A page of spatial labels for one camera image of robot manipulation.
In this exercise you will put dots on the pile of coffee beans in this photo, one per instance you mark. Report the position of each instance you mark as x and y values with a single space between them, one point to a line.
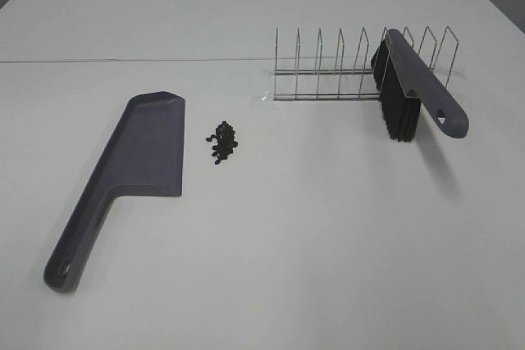
226 143

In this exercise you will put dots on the purple plastic dustpan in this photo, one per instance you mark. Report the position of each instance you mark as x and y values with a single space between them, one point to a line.
143 157

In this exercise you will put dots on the purple hand brush black bristles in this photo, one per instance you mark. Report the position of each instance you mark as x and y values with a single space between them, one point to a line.
406 84

